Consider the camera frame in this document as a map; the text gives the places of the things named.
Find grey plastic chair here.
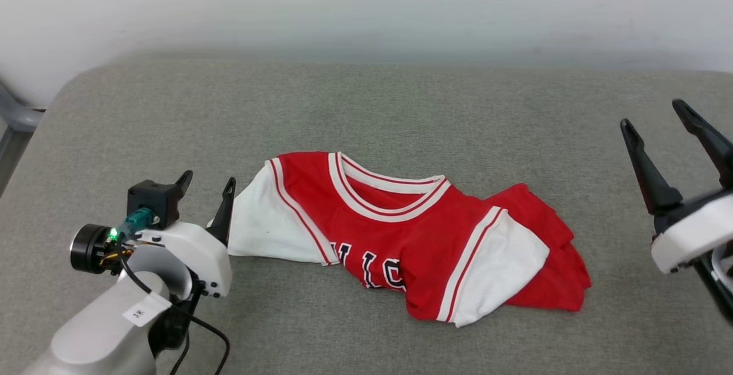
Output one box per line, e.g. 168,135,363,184
0,82,46,194

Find white paper label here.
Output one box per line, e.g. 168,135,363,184
123,293,173,327

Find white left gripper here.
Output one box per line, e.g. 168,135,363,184
136,170,237,299

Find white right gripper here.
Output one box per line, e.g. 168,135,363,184
620,98,733,276

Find thin black cable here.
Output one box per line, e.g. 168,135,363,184
170,332,191,375

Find red and white basketball jersey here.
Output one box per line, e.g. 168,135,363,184
207,151,592,328

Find teal cable connector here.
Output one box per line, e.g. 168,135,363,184
121,207,156,239

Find thick black cable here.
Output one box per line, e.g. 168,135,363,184
115,243,231,375

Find grey fabric sofa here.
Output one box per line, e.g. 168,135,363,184
0,57,733,375

